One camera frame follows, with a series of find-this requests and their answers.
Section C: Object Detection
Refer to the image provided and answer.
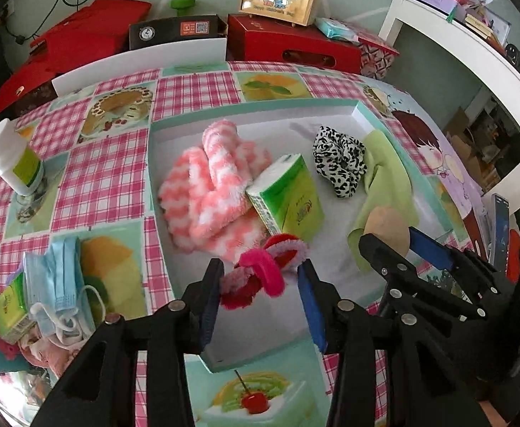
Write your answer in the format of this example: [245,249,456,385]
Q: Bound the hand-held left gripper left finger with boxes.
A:
[31,258,225,427]

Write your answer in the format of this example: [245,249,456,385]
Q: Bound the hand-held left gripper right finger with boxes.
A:
[296,259,492,427]

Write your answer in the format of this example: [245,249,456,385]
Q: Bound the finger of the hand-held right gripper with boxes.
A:
[358,233,488,322]
[408,227,515,298]

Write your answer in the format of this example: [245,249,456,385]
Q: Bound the beige oval sponge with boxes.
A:
[363,206,411,259]

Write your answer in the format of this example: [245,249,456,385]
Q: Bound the dark red fuzzy hair tie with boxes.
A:
[219,282,263,312]

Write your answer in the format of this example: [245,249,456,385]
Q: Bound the pale pink fuzzy hair tie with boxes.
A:
[220,267,254,292]

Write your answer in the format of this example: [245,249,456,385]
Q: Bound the hot pink fuzzy hair tie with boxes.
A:
[241,251,287,298]

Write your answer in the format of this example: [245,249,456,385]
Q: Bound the white shallow box teal rim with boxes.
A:
[146,99,465,373]

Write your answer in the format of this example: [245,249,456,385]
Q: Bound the red pink fuzzy hair tie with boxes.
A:
[262,232,309,274]

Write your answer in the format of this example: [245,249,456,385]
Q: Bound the light green cloth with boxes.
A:
[346,130,421,274]

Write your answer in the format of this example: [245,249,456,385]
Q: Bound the leopard print scrunchie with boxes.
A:
[311,125,368,199]

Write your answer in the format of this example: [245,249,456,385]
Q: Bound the green tissue pack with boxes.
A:
[245,153,325,243]
[0,271,36,345]

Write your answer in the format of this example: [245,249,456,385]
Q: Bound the pink white fuzzy socks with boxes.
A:
[157,119,273,263]

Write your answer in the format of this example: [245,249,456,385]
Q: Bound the blue face mask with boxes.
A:
[22,237,109,350]

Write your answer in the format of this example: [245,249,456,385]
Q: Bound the pink printed cloth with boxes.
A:
[17,336,87,376]

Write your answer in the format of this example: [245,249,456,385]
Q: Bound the person's right forearm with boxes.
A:
[480,400,516,427]

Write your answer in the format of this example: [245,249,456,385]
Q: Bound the dark smartphone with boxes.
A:
[491,193,515,279]

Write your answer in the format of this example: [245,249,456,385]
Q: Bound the cardboard boxes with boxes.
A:
[442,84,520,188]

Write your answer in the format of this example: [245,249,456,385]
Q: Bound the checkered printed tablecloth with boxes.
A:
[0,60,510,427]

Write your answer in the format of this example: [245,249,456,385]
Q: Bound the red patterned box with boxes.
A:
[353,29,400,81]

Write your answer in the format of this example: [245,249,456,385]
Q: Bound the white desk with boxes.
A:
[378,0,520,152]

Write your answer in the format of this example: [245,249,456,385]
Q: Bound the red gift box right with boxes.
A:
[226,13,362,74]

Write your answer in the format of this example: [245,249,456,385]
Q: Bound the stack of books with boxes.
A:
[462,9,512,47]

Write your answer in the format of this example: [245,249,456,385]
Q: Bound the light blue wipes pack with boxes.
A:
[315,17,358,40]

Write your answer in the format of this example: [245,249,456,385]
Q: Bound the white pill bottle green label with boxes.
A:
[0,118,46,196]

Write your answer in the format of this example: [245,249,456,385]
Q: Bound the dark brown patterned box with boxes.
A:
[13,82,58,116]

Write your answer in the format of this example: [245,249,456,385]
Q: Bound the black box orange label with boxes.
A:
[128,14,229,52]

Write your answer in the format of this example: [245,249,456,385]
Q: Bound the red box gold clasp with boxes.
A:
[0,51,60,119]

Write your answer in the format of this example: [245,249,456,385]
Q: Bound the flat red gift box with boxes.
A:
[28,0,152,74]

